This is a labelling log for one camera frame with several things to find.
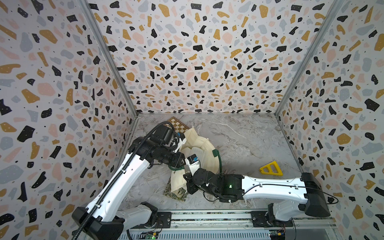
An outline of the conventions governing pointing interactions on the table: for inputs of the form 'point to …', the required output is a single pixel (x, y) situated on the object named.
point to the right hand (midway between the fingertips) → (183, 177)
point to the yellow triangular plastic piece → (270, 170)
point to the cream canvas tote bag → (195, 144)
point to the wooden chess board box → (179, 126)
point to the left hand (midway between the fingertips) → (184, 160)
